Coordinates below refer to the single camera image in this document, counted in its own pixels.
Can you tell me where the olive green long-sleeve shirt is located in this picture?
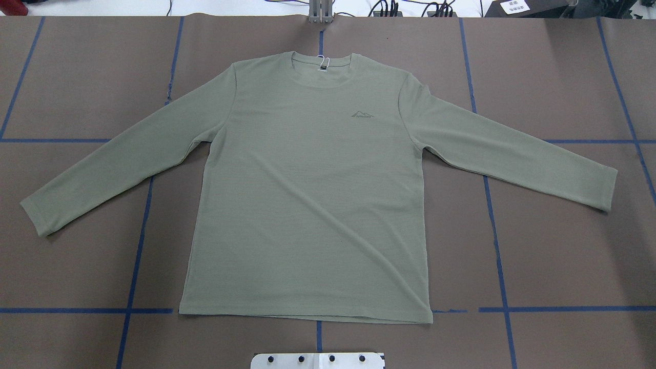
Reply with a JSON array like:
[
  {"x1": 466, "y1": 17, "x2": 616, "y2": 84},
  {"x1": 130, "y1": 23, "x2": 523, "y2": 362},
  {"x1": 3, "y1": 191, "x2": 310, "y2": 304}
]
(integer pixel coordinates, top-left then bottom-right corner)
[{"x1": 20, "y1": 51, "x2": 617, "y2": 324}]

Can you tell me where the aluminium frame post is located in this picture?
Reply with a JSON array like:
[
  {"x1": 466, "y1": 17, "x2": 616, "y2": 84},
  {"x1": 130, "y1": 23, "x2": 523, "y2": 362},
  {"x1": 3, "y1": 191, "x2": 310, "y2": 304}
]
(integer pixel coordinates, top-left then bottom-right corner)
[{"x1": 307, "y1": 0, "x2": 334, "y2": 24}]

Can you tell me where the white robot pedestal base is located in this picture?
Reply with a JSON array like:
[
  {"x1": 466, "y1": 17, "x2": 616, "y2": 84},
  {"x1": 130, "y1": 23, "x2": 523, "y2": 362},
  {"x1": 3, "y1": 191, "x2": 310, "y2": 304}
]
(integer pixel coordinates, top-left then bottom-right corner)
[{"x1": 250, "y1": 352, "x2": 386, "y2": 368}]

